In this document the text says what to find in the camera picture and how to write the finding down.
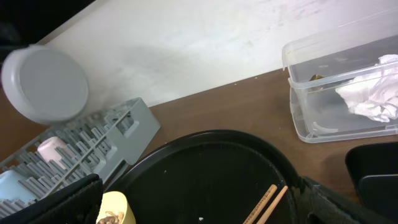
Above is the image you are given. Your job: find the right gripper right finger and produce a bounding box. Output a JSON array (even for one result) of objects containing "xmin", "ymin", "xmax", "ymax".
[{"xmin": 292, "ymin": 177, "xmax": 394, "ymax": 224}]

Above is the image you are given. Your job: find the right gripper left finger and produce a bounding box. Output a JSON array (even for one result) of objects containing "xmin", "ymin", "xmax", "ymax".
[{"xmin": 1, "ymin": 174, "xmax": 103, "ymax": 224}]

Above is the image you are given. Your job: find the pink plastic cup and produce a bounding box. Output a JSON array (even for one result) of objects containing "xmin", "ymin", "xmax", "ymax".
[{"xmin": 37, "ymin": 136, "xmax": 74, "ymax": 169}]

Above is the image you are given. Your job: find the light blue plastic cup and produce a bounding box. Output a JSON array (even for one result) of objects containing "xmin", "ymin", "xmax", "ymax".
[{"xmin": 0, "ymin": 170, "xmax": 35, "ymax": 203}]

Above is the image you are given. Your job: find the grey round plate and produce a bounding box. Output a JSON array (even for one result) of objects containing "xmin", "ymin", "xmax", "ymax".
[{"xmin": 1, "ymin": 45, "xmax": 89, "ymax": 124}]

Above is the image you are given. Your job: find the grey plastic dishwasher rack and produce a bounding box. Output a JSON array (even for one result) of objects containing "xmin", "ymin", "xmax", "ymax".
[{"xmin": 1, "ymin": 98, "xmax": 160, "ymax": 218}]

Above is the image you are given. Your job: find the clear plastic waste bin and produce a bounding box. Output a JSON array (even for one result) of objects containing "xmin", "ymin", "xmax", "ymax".
[{"xmin": 282, "ymin": 34, "xmax": 397, "ymax": 143}]

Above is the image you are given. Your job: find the yellow bowl with food scraps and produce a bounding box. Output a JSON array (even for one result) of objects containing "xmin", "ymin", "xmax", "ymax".
[{"xmin": 96, "ymin": 191, "xmax": 136, "ymax": 224}]

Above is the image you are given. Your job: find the wooden chopstick right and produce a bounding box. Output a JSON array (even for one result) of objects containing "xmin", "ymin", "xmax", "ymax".
[{"xmin": 256, "ymin": 186, "xmax": 288, "ymax": 224}]

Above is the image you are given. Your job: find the wooden chopstick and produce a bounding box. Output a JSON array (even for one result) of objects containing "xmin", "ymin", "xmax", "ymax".
[
  {"xmin": 243, "ymin": 184, "xmax": 277, "ymax": 224},
  {"xmin": 256, "ymin": 186, "xmax": 288, "ymax": 224}
]

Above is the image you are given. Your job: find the wooden chopstick left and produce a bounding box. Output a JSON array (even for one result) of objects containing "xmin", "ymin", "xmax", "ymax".
[{"xmin": 243, "ymin": 184, "xmax": 277, "ymax": 224}]

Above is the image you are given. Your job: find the black rectangular tray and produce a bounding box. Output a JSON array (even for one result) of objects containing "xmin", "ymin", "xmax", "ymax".
[{"xmin": 345, "ymin": 142, "xmax": 397, "ymax": 222}]

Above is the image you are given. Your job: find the round black serving tray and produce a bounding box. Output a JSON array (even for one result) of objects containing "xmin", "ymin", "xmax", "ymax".
[{"xmin": 110, "ymin": 130, "xmax": 300, "ymax": 223}]

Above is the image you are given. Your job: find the crumpled white tissue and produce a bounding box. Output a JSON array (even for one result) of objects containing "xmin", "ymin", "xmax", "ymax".
[{"xmin": 335, "ymin": 67, "xmax": 397, "ymax": 123}]

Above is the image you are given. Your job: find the gold foil wrapper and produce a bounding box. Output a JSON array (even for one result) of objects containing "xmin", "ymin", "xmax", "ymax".
[{"xmin": 310, "ymin": 75, "xmax": 323, "ymax": 91}]

